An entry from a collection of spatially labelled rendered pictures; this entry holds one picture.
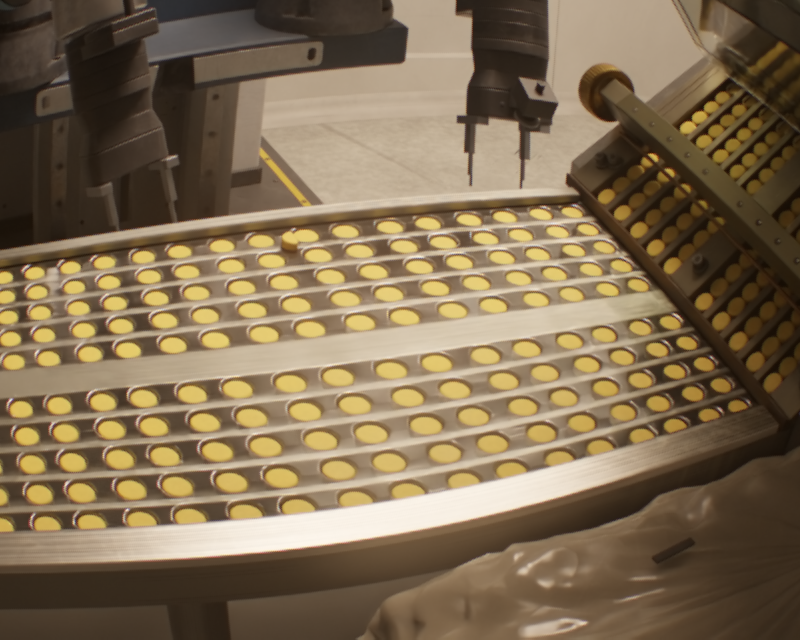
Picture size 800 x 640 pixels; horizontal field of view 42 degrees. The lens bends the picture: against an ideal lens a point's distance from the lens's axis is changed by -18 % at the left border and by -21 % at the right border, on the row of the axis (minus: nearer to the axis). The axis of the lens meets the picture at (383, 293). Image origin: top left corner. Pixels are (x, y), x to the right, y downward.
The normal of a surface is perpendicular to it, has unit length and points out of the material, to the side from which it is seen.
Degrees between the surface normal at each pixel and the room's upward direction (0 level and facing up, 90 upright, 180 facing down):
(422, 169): 0
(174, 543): 0
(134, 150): 67
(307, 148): 0
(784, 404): 38
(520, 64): 75
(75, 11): 79
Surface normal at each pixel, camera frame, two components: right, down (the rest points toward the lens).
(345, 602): 0.09, -0.85
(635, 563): 0.01, -0.51
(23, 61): 0.48, 0.17
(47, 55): 0.79, 0.05
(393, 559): 0.35, 0.51
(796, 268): -0.51, -0.60
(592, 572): -0.11, -0.81
